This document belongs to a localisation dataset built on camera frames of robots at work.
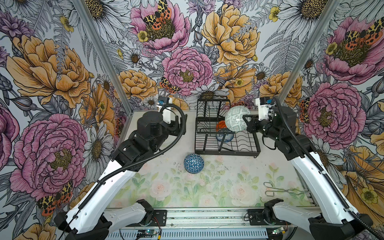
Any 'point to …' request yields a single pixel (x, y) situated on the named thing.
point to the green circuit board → (147, 232)
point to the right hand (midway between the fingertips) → (242, 121)
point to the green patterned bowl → (234, 118)
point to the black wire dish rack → (212, 136)
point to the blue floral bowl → (228, 137)
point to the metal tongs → (275, 189)
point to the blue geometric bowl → (194, 163)
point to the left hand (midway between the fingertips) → (176, 119)
